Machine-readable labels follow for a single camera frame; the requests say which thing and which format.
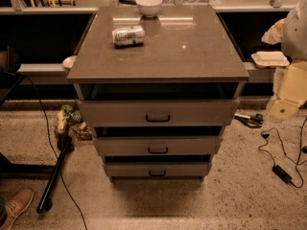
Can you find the green snack bag pile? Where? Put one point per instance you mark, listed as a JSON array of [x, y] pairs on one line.
[[68, 119]]

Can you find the white bowl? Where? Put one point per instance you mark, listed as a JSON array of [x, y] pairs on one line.
[[149, 8]]

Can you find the grey middle drawer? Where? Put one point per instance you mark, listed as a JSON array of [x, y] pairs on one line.
[[157, 145]]

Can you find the white takeout container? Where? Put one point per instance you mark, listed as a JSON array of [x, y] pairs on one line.
[[264, 59]]

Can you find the grey top drawer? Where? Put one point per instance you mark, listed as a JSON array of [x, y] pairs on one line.
[[158, 113]]

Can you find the grey drawer cabinet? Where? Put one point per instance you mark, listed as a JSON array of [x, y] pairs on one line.
[[186, 56]]

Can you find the white plate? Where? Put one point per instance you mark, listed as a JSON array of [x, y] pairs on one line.
[[68, 62]]

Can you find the black table leg bar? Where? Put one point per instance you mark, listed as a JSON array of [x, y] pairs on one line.
[[45, 203]]

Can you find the crushed silver green can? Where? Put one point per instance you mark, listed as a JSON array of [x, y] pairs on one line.
[[126, 36]]

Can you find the crumpled white paper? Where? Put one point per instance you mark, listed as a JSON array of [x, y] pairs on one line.
[[274, 34]]

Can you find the grey bottom drawer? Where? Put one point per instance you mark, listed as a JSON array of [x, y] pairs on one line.
[[157, 169]]

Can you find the tan leather shoe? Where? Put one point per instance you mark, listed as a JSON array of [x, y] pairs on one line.
[[10, 210]]

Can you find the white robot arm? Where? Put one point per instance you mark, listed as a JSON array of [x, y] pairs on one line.
[[294, 40]]

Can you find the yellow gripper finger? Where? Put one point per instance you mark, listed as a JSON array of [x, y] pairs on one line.
[[290, 91]]

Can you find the black scissors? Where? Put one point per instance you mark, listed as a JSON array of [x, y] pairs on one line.
[[250, 121]]

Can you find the grey drawer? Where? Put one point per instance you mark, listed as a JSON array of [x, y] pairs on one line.
[[158, 113], [157, 145], [157, 169]]

